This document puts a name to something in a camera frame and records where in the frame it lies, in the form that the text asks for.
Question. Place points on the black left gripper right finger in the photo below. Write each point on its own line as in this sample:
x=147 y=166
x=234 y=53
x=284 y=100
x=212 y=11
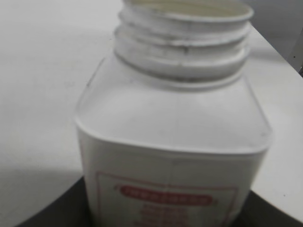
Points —
x=257 y=212

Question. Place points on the white yogurt drink bottle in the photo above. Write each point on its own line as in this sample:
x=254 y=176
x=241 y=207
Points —
x=170 y=131

